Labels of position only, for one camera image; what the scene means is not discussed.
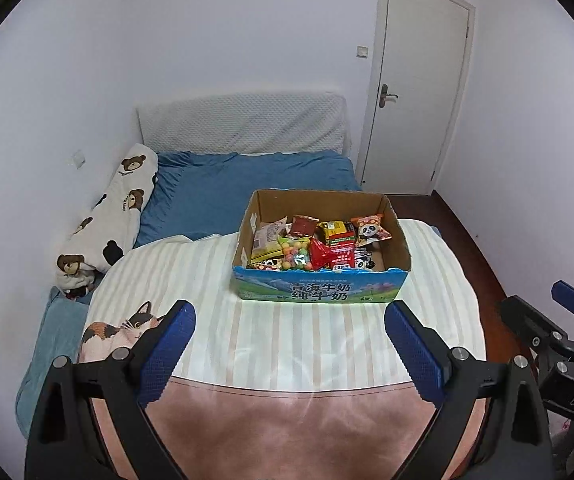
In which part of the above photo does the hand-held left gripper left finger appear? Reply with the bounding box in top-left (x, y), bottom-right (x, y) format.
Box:
top-left (24, 300), bottom-right (197, 480)

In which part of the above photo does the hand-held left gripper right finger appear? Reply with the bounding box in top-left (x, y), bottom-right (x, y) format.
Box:
top-left (384, 300), bottom-right (553, 480)

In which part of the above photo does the printed cardboard box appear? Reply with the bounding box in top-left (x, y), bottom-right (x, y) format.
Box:
top-left (232, 189), bottom-right (413, 306)

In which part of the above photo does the red and green snack packet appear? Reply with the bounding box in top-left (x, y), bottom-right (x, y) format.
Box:
top-left (331, 242), bottom-right (359, 268)

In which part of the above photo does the orange panda snack bag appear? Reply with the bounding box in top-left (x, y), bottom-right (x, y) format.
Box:
top-left (351, 214), bottom-right (392, 247)

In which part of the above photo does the bright red snack packet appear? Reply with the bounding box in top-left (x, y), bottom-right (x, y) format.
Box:
top-left (309, 237), bottom-right (335, 271)

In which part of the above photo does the beige snack packet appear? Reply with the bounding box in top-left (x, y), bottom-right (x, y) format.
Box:
top-left (252, 216), bottom-right (289, 261)

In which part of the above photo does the colourful candy ball bag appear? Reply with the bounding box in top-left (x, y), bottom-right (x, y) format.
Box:
top-left (277, 235), bottom-right (314, 269)

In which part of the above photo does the dark red snack packet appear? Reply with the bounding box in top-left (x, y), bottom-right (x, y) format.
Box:
top-left (287, 215), bottom-right (319, 238)

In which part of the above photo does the striped cat blanket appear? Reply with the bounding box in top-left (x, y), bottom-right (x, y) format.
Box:
top-left (78, 218), bottom-right (488, 480)

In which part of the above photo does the yellow and black snack bag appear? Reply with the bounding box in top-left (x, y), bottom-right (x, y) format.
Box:
top-left (317, 220), bottom-right (358, 247)

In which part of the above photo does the bear print pillow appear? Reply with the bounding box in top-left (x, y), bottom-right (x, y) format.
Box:
top-left (56, 143), bottom-right (159, 301)

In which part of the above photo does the blue bedsheet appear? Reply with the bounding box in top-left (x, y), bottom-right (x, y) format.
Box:
top-left (16, 151), bottom-right (363, 436)

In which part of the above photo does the white headboard cushion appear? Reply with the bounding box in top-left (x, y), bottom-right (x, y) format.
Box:
top-left (136, 92), bottom-right (349, 156)

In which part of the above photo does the white door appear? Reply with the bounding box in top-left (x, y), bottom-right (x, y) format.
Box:
top-left (357, 0), bottom-right (475, 196)

